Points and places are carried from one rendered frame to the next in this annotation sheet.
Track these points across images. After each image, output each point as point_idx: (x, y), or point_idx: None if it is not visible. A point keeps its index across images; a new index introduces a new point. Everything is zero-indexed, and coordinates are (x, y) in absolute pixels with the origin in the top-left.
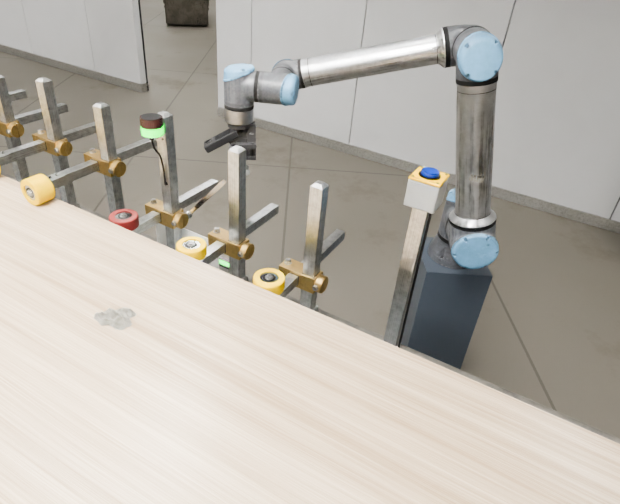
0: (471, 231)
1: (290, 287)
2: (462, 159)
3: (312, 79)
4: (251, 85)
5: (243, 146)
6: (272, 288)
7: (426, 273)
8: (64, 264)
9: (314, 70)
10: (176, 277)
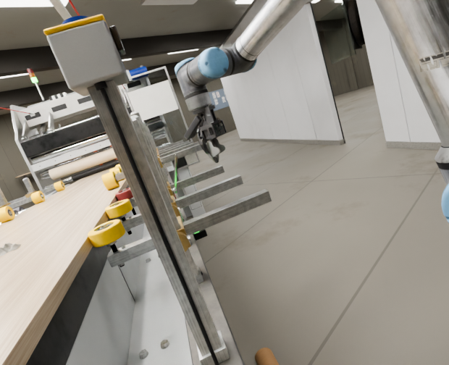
0: None
1: (150, 244)
2: (397, 42)
3: (245, 48)
4: (185, 72)
5: (203, 127)
6: (90, 237)
7: None
8: (59, 218)
9: (243, 38)
10: (72, 226)
